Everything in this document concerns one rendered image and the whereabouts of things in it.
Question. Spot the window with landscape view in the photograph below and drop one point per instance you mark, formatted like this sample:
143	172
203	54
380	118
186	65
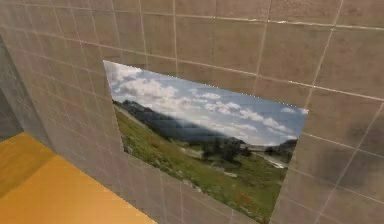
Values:
200	133

